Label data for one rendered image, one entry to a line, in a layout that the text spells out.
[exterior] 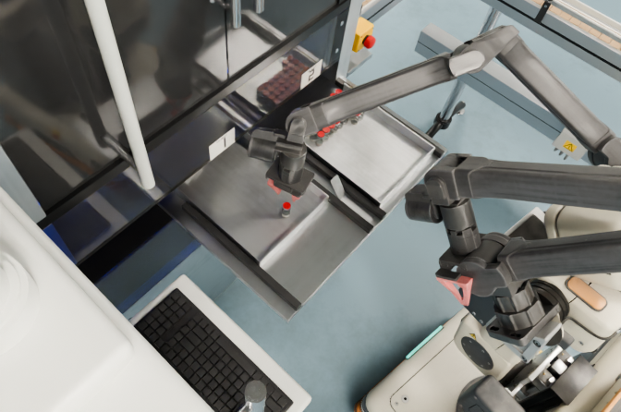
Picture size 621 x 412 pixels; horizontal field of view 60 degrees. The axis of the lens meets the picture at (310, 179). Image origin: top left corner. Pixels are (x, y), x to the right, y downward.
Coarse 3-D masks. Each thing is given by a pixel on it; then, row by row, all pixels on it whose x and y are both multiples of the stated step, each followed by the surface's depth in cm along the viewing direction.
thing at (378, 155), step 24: (384, 120) 162; (312, 144) 155; (336, 144) 155; (360, 144) 156; (384, 144) 157; (408, 144) 158; (336, 168) 147; (360, 168) 152; (384, 168) 152; (408, 168) 153; (360, 192) 146; (384, 192) 148
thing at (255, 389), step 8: (248, 384) 61; (256, 384) 61; (248, 392) 61; (256, 392) 61; (264, 392) 61; (248, 400) 60; (256, 400) 61; (264, 400) 62; (240, 408) 64; (248, 408) 64; (256, 408) 63
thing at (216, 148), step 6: (228, 132) 134; (234, 132) 136; (222, 138) 133; (228, 138) 135; (234, 138) 138; (216, 144) 132; (222, 144) 135; (228, 144) 137; (210, 150) 132; (216, 150) 134; (222, 150) 137; (210, 156) 134
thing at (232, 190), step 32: (224, 160) 149; (256, 160) 150; (192, 192) 142; (224, 192) 143; (256, 192) 144; (320, 192) 143; (224, 224) 138; (256, 224) 139; (288, 224) 140; (256, 256) 134
